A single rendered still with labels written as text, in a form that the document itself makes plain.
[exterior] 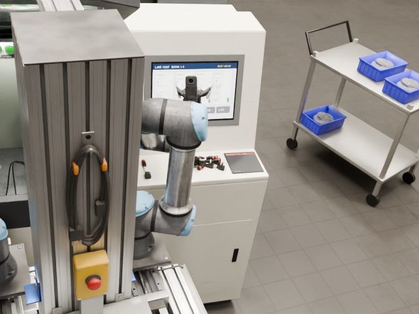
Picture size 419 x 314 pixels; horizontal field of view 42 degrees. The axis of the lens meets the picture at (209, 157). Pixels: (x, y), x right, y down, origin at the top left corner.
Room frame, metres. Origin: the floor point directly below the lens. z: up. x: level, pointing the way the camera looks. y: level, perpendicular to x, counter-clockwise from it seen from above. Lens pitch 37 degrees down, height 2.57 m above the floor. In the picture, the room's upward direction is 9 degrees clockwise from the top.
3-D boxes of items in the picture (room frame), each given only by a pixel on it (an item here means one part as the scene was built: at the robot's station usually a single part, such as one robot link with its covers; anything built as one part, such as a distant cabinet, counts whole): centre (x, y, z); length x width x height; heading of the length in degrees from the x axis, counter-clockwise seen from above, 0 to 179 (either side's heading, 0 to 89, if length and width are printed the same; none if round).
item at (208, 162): (2.06, 0.04, 1.01); 0.23 x 0.11 x 0.06; 111
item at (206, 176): (2.05, 0.07, 0.96); 0.70 x 0.22 x 0.03; 111
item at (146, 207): (1.44, 0.22, 1.20); 0.13 x 0.12 x 0.14; 91
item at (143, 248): (1.44, 0.23, 1.09); 0.15 x 0.15 x 0.10
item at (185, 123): (1.44, 0.09, 1.41); 0.15 x 0.12 x 0.55; 91
